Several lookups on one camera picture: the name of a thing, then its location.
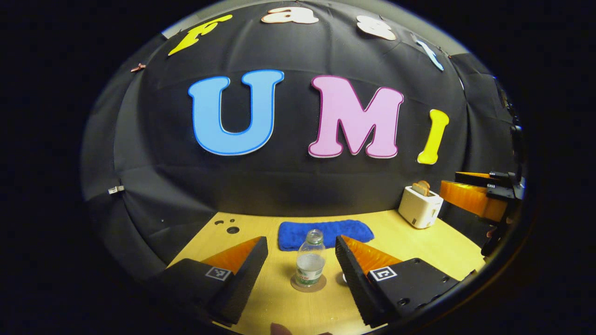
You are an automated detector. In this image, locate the clear plastic water bottle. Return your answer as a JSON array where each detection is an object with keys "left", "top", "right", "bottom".
[{"left": 296, "top": 229, "right": 326, "bottom": 287}]

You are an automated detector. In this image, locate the black backdrop cloth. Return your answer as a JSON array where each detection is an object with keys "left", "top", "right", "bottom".
[{"left": 80, "top": 0, "right": 517, "bottom": 280}]

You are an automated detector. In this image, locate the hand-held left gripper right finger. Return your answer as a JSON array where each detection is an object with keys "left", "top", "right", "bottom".
[{"left": 334, "top": 234, "right": 476, "bottom": 328}]

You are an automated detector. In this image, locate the white toaster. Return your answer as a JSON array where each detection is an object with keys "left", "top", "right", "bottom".
[{"left": 398, "top": 185, "right": 444, "bottom": 229}]

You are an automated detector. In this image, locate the blue towel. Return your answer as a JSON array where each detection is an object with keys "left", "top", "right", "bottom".
[{"left": 278, "top": 220, "right": 375, "bottom": 252}]

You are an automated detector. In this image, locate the round brown coaster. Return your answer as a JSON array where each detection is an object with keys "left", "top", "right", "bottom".
[{"left": 291, "top": 274, "right": 327, "bottom": 293}]

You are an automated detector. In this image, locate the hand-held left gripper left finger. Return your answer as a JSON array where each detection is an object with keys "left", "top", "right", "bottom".
[{"left": 154, "top": 235, "right": 270, "bottom": 326}]

